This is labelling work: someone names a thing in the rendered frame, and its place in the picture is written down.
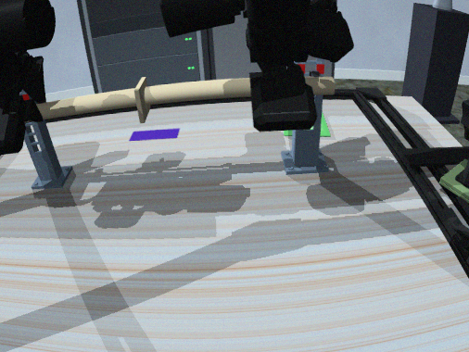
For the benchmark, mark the long beige rail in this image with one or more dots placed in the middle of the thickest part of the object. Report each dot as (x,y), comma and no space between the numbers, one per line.
(166,93)

